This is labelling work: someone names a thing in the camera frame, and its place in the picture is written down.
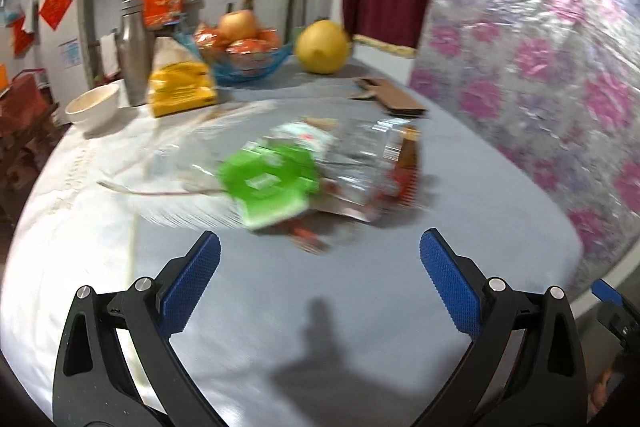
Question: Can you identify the table with red cloth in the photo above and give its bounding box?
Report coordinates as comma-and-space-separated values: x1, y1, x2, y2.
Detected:
0, 72, 61, 142

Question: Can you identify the white green packet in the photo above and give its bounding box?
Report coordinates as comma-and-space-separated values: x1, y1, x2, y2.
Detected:
272, 121, 338, 158

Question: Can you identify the brown cardboard piece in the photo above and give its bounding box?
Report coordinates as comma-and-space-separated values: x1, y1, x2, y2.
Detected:
350, 77, 430, 118

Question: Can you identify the dark wooden bench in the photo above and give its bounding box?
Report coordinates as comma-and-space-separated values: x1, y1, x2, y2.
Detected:
0, 127, 61, 218

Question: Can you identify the red printed package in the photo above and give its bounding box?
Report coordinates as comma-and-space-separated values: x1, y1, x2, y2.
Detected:
131, 0, 186, 29

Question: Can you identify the red diamond paper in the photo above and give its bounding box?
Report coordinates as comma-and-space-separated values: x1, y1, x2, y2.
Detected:
10, 14, 36, 58
39, 0, 75, 31

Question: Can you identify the yellow snack bag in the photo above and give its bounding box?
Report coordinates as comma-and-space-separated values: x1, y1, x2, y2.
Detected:
148, 36, 218, 118

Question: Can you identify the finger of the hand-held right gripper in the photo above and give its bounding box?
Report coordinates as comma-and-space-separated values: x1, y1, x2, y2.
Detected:
591, 279, 623, 305

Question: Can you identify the wooden chair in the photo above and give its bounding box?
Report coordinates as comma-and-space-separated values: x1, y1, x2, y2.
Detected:
87, 34, 121, 88

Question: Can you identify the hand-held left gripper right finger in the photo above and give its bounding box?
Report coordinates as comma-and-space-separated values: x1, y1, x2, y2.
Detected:
415, 229, 588, 427

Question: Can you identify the white bowl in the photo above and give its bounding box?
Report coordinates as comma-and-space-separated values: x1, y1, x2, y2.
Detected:
65, 83, 122, 130

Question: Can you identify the apple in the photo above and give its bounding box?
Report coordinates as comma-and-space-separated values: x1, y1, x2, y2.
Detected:
217, 9, 261, 42

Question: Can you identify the blue glass fruit bowl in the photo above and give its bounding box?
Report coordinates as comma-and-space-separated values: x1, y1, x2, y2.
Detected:
175, 32, 293, 82

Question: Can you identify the floral wrapped mattress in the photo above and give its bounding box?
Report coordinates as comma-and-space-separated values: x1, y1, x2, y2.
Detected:
410, 0, 640, 298

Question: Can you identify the silver foil snack bag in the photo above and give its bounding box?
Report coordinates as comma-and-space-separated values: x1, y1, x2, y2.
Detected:
315, 119, 426, 223

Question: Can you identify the steel thermos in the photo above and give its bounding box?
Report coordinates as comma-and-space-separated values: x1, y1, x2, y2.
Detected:
116, 0, 155, 106

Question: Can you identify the white refrigerator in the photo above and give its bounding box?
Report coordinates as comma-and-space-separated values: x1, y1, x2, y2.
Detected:
37, 0, 98, 128

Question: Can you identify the yellow pomelo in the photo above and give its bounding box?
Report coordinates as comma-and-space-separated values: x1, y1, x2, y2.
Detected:
295, 20, 352, 75

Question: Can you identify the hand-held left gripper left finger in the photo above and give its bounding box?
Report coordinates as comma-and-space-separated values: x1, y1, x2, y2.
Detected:
52, 231, 226, 427

